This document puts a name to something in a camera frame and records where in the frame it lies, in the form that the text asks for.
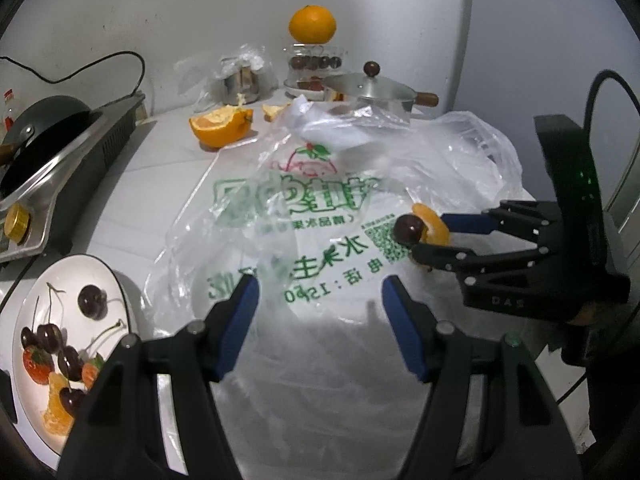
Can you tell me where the person's right hand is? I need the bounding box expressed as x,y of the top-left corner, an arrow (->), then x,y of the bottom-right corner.
573,303 -> 610,327

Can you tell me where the steel induction cooker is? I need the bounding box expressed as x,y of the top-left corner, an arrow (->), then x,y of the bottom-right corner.
0,92 -> 147,267

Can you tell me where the steel cup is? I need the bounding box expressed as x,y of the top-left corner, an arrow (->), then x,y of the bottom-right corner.
221,66 -> 262,107

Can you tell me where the half orange peel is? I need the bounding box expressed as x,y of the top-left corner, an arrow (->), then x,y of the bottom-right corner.
188,105 -> 254,149

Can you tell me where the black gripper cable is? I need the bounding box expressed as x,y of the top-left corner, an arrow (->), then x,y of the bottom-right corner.
586,70 -> 640,122

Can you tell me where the grey refrigerator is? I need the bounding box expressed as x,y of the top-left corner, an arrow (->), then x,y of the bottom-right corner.
447,0 -> 640,241

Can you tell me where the white plate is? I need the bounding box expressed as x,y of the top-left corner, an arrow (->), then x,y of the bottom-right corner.
11,253 -> 140,472

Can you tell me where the crumpled clear plastic bag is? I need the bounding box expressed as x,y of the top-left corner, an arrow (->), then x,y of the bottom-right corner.
174,42 -> 280,113

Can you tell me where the small steel pot with lid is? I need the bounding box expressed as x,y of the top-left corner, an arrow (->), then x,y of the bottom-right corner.
321,61 -> 441,126

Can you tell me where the clear green-printed plastic bag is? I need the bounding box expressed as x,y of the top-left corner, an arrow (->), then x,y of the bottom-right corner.
142,94 -> 525,480

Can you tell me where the black cooker power cable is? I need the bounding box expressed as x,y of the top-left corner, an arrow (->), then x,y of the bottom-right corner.
0,51 -> 147,98

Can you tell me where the small orange peel piece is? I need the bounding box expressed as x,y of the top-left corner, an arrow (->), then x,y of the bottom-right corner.
261,102 -> 293,124

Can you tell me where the clear glass container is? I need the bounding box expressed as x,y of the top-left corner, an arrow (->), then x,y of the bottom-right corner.
282,42 -> 348,81

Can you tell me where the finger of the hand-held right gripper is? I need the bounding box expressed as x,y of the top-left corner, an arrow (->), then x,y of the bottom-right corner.
411,242 -> 549,276
440,201 -> 564,244

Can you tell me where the whole orange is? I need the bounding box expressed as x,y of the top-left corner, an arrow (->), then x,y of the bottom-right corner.
288,4 -> 337,45

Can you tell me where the black wok wooden handle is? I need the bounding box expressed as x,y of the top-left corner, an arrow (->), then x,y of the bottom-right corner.
0,95 -> 95,198

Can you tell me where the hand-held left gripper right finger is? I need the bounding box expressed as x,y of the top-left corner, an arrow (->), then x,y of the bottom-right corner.
382,275 -> 586,480

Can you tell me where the red strawberry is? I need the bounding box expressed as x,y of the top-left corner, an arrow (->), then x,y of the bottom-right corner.
81,355 -> 106,390
22,346 -> 55,386

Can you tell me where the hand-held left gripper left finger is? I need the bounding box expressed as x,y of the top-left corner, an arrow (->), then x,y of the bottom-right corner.
57,274 -> 261,480

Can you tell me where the peeled orange segment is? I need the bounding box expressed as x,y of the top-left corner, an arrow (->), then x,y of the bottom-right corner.
411,203 -> 451,246
42,372 -> 76,436

